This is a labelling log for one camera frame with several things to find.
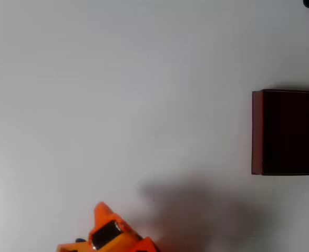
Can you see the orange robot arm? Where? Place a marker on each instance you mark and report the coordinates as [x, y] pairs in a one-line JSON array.
[[145, 245]]

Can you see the orange camera mount bracket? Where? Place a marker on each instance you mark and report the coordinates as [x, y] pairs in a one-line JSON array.
[[73, 247]]

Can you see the dark red open box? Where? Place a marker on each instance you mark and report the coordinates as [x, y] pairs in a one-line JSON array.
[[288, 132]]

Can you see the orange gripper, black servo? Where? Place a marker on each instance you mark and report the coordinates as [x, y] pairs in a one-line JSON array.
[[103, 234]]

